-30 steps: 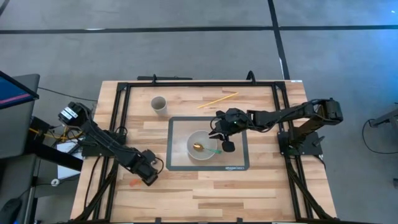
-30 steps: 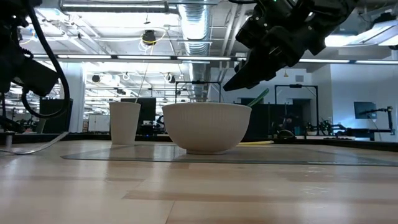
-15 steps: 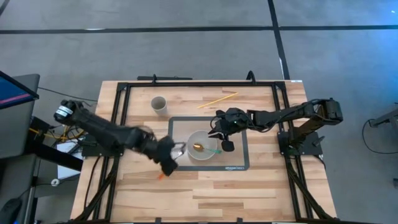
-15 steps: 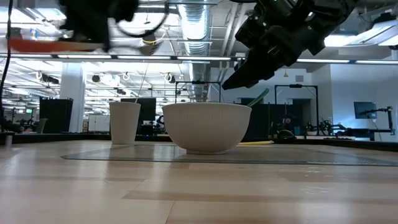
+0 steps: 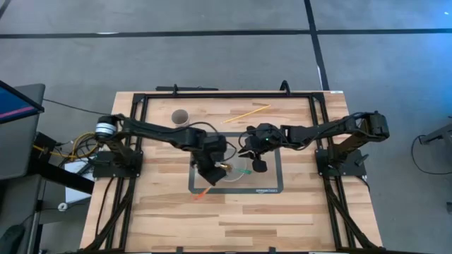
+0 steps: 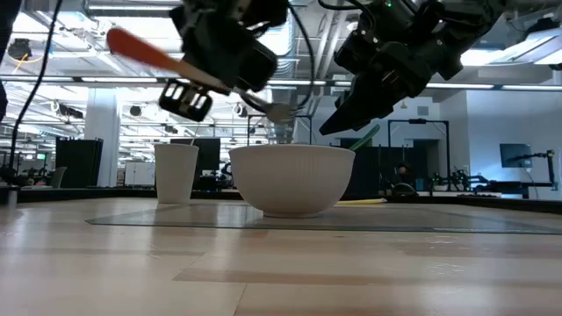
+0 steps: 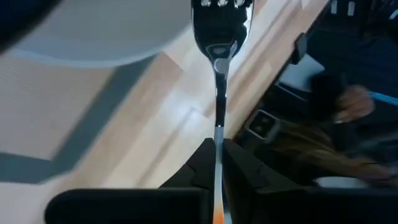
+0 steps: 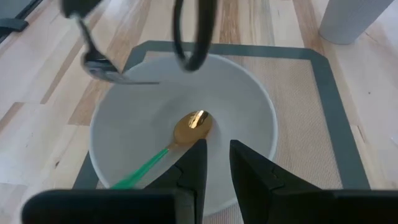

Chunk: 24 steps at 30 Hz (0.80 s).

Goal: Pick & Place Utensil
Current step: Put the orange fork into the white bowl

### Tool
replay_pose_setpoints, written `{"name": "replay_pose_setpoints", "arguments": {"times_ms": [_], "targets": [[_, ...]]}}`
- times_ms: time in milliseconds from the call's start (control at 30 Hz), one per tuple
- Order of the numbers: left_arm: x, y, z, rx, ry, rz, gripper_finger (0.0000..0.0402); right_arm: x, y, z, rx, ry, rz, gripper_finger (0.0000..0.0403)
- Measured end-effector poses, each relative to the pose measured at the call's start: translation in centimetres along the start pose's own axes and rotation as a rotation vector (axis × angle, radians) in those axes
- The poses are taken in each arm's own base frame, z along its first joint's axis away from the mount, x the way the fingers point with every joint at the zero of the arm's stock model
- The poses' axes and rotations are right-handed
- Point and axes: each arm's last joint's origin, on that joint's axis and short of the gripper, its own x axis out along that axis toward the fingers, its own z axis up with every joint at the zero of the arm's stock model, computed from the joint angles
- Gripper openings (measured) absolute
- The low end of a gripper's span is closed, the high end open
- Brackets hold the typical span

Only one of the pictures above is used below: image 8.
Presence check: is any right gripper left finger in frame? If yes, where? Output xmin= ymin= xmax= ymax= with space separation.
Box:
xmin=21 ymin=138 xmax=208 ymax=224

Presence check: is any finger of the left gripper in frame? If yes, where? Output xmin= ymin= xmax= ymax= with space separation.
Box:
xmin=60 ymin=0 xmax=104 ymax=19

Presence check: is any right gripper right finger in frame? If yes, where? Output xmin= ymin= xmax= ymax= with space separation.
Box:
xmin=229 ymin=139 xmax=398 ymax=224

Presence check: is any gold spoon green handle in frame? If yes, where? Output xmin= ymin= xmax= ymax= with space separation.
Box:
xmin=110 ymin=109 xmax=215 ymax=190

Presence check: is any silver fork orange handle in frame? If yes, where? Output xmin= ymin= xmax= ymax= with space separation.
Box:
xmin=74 ymin=14 xmax=161 ymax=86

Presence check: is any white round bowl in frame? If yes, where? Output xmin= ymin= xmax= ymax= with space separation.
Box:
xmin=89 ymin=52 xmax=279 ymax=218

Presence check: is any grey-bordered silicone baking mat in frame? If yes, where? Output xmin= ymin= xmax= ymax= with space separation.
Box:
xmin=72 ymin=40 xmax=372 ymax=224

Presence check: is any grey paper cup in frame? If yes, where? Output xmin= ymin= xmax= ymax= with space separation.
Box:
xmin=318 ymin=0 xmax=396 ymax=45

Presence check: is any black metal table frame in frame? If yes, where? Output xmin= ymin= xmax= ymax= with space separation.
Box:
xmin=0 ymin=0 xmax=43 ymax=43

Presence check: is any black cable loop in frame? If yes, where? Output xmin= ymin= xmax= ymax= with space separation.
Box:
xmin=172 ymin=0 xmax=219 ymax=73

